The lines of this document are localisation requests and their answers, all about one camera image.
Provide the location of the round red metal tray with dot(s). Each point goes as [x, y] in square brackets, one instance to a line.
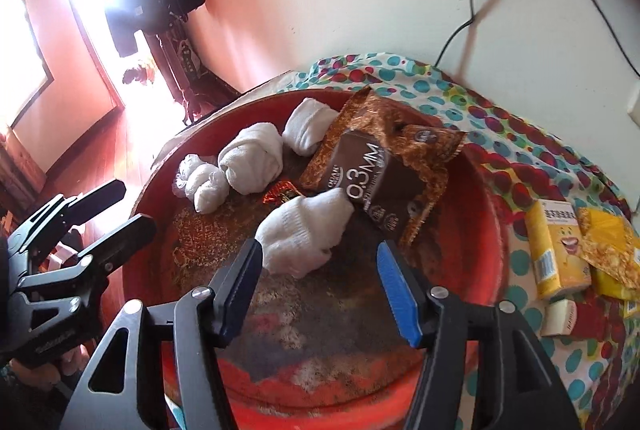
[320, 320]

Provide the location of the yellow cardboard box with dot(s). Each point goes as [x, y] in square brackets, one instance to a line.
[555, 255]

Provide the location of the white wall socket plate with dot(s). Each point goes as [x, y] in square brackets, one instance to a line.
[635, 105]

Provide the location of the small red gold wrapper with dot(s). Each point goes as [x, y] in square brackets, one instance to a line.
[281, 194]

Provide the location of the brown snack packet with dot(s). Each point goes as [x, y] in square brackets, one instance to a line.
[370, 170]

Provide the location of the person's left hand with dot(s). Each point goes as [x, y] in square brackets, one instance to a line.
[70, 357]

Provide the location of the small white sock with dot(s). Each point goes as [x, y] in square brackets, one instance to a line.
[307, 125]

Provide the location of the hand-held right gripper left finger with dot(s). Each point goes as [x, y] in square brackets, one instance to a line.
[240, 280]

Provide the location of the yellow snack packet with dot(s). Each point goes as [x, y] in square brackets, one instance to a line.
[610, 250]

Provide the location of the wooden window frame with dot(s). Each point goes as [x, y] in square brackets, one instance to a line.
[27, 60]

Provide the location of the dark red box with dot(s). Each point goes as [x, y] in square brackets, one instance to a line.
[560, 317]

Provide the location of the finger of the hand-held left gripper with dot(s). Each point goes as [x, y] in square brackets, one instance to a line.
[90, 200]
[120, 240]

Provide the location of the polka-dot tablecloth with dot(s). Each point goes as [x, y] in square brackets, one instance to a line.
[500, 120]

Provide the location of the large white sock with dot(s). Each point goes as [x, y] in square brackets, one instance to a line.
[250, 160]

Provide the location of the dark wooden furniture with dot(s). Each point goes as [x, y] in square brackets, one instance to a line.
[185, 75]

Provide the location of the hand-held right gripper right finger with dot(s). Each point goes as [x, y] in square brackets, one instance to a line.
[400, 295]

